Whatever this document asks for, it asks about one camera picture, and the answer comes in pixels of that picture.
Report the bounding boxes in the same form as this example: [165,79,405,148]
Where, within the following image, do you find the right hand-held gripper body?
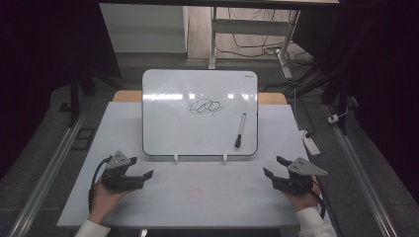
[272,156,329,196]

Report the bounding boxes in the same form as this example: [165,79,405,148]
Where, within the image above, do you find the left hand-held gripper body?
[101,150,146,192]

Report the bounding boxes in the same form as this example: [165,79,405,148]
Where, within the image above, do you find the white power strip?
[298,129,321,157]

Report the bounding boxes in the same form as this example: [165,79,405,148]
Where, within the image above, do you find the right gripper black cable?
[310,177,344,237]

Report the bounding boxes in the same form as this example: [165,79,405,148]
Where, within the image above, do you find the aluminium rail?
[7,98,94,237]
[323,104,400,237]

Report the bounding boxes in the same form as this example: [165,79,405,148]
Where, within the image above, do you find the white desk frame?
[208,6,301,80]

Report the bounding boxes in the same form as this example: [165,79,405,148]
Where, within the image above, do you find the person's right hand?
[284,183,322,213]

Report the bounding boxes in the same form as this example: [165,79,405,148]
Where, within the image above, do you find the white whiteboard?
[141,68,259,157]

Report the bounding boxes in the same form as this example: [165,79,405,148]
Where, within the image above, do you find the wooden table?
[112,90,289,106]

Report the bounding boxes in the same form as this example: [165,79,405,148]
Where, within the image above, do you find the white panel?
[99,3,190,54]

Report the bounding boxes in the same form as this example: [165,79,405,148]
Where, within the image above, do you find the person's left hand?
[88,185,131,225]

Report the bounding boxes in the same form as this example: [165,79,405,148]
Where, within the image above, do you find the black floor cables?
[215,7,314,68]

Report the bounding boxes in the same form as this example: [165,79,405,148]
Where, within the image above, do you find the black and white marker pen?
[234,113,247,149]

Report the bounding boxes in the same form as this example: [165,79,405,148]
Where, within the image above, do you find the black floor plate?
[70,127,97,152]

